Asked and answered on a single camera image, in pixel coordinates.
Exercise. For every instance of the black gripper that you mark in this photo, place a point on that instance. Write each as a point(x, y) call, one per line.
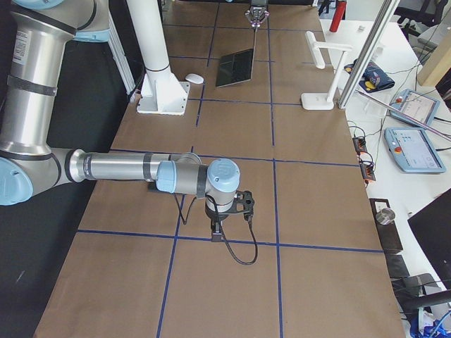
point(257, 11)
point(215, 217)

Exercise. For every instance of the grey laptop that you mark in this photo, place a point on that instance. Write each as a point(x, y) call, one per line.
point(237, 67)

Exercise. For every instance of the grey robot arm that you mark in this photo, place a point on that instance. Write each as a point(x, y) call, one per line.
point(87, 114)

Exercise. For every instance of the white computer mouse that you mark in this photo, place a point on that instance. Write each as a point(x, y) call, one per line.
point(194, 78)

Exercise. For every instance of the red cylinder bottle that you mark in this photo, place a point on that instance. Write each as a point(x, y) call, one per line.
point(339, 14)

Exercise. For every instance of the blue space-print pouch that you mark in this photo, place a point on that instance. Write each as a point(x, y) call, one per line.
point(374, 79)

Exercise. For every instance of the orange black connector hub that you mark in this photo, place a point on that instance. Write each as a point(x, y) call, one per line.
point(365, 160)

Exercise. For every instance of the metal cup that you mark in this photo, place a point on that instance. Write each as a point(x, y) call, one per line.
point(385, 216)

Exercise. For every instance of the upper blue teach pendant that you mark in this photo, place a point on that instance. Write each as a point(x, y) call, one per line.
point(417, 106)

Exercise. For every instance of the blue teach pendant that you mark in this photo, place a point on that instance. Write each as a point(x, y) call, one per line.
point(417, 106)
point(412, 150)

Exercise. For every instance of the lower blue teach pendant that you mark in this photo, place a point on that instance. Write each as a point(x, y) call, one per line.
point(412, 150)

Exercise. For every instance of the grabber stick green tip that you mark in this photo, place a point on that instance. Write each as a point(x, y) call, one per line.
point(406, 117)

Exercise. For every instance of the black monitor corner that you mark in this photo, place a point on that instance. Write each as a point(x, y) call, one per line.
point(431, 228)

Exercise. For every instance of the aluminium frame post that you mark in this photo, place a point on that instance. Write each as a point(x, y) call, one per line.
point(382, 19)

